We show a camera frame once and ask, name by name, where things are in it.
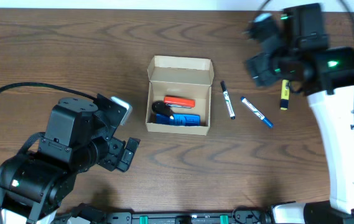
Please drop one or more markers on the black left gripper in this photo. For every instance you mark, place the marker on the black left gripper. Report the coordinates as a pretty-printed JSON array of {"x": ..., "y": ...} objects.
[{"x": 116, "y": 152}]

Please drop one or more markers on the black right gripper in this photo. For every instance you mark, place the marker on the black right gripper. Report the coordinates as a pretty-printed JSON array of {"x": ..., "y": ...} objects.
[{"x": 262, "y": 66}]

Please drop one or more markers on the yellow highlighter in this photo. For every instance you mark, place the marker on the yellow highlighter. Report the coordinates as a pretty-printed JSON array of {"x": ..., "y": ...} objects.
[{"x": 285, "y": 91}]

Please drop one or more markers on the black correction tape dispenser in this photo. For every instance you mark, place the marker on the black correction tape dispenser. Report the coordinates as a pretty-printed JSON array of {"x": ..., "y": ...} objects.
[{"x": 159, "y": 107}]

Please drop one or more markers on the blue plastic holder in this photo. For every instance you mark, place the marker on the blue plastic holder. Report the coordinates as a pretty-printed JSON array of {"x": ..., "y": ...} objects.
[{"x": 179, "y": 120}]

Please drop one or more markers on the red stapler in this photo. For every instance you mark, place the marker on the red stapler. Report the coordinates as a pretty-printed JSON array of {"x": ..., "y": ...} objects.
[{"x": 174, "y": 101}]

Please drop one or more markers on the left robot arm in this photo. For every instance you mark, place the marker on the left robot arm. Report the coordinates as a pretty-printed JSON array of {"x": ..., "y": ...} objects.
[{"x": 79, "y": 135}]

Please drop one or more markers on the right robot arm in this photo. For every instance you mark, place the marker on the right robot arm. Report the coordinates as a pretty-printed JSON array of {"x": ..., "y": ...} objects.
[{"x": 299, "y": 51}]

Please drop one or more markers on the blue whiteboard marker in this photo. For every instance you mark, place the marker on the blue whiteboard marker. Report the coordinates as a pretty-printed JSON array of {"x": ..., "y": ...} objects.
[{"x": 257, "y": 112}]

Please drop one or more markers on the black whiteboard marker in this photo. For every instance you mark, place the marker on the black whiteboard marker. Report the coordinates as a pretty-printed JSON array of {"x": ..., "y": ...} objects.
[{"x": 227, "y": 100}]

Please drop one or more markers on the open cardboard box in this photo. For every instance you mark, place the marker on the open cardboard box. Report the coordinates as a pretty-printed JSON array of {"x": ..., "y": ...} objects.
[{"x": 181, "y": 77}]

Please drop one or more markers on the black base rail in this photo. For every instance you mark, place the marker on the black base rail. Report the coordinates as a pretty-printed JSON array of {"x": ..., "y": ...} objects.
[{"x": 85, "y": 213}]

